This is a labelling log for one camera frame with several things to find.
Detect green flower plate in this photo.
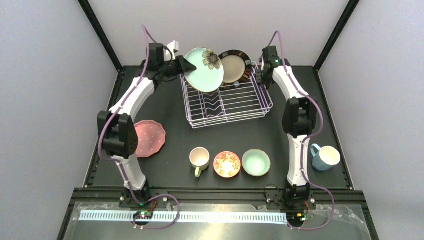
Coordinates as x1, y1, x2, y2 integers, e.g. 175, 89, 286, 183
184, 47, 224, 93

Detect white wire dish rack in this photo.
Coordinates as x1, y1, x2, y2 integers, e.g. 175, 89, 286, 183
180, 65, 274, 129

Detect black striped rim dinner plate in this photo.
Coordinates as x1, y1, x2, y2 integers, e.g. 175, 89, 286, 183
218, 49, 252, 90

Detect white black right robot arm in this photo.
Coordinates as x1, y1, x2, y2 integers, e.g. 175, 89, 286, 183
256, 46, 317, 209

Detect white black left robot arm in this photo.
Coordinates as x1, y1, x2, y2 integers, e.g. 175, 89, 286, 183
97, 41, 197, 206

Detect pink dotted plate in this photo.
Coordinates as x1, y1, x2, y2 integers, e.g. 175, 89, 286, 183
134, 120, 166, 158

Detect green glazed small bowl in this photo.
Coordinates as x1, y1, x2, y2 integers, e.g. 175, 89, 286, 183
241, 149, 271, 177

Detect orange floral small bowl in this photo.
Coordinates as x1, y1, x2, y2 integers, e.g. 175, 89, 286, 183
212, 151, 242, 179

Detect light blue mug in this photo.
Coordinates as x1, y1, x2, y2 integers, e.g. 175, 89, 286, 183
309, 143, 341, 172

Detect white led light strip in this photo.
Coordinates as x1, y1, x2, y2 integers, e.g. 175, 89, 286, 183
77, 210, 287, 225

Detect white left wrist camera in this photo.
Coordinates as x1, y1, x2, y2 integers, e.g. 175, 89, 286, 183
167, 40, 180, 54

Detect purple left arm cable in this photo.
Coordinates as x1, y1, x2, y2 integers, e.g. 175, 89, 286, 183
96, 24, 181, 230

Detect black frame post left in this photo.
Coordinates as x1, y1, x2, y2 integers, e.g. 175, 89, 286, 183
77, 0, 123, 72

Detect black frame post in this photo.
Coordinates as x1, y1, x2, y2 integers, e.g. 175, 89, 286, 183
77, 0, 123, 72
313, 0, 360, 73

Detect cream mug green handle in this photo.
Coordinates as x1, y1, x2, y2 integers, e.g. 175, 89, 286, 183
189, 147, 210, 178

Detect black frame post right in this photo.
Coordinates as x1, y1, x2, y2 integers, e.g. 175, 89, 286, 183
313, 0, 360, 73

